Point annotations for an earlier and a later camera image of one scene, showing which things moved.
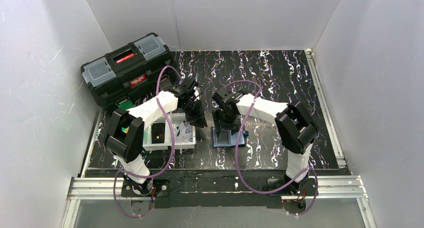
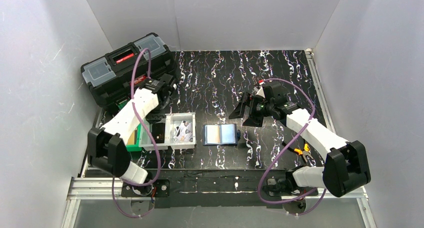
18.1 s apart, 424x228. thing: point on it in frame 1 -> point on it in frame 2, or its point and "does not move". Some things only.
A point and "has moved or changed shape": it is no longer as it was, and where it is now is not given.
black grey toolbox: (144, 67) does not move
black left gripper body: (196, 109) -> (168, 88)
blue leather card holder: (225, 139) has moved or changed shape
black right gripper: (226, 117) -> (251, 105)
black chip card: (158, 133) does not move
